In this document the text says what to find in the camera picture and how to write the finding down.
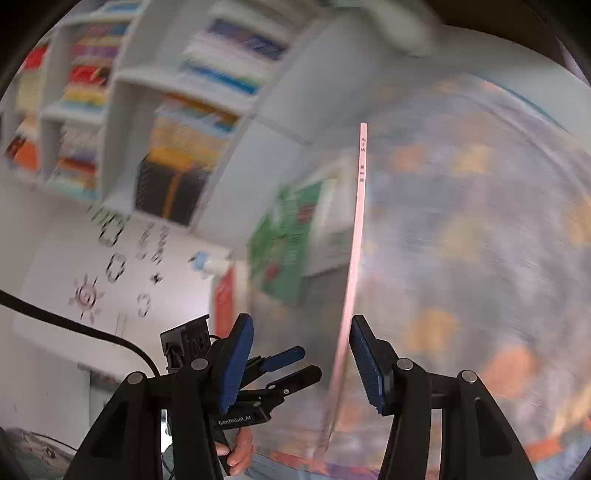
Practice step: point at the person's left hand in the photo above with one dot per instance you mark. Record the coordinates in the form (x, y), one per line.
(242, 452)

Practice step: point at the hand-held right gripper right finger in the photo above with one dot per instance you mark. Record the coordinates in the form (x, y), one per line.
(367, 364)

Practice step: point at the black wall stickers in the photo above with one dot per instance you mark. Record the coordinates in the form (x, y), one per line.
(87, 295)

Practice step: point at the row of black and yellow books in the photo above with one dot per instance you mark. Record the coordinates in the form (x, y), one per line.
(175, 184)

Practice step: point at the row of orange and red books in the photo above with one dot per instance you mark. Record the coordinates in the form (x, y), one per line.
(27, 115)

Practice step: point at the row of mixed colourful books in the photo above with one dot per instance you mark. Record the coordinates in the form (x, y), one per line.
(87, 101)

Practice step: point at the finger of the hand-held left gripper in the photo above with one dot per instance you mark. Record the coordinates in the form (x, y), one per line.
(295, 381)
(286, 357)

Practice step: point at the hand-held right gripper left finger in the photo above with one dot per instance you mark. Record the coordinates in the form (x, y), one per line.
(235, 364)

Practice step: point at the pink book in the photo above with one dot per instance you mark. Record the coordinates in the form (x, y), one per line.
(358, 240)

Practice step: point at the grey floral tablecloth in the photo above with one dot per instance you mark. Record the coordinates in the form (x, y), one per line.
(461, 230)

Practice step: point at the white bottle with blue cap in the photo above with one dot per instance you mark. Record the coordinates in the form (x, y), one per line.
(214, 266)

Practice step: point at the row of white and blue books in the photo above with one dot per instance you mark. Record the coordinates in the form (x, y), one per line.
(231, 55)

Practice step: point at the white bookshelf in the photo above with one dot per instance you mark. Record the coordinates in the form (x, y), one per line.
(277, 152)

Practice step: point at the green book with girl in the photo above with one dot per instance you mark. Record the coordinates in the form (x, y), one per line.
(286, 249)

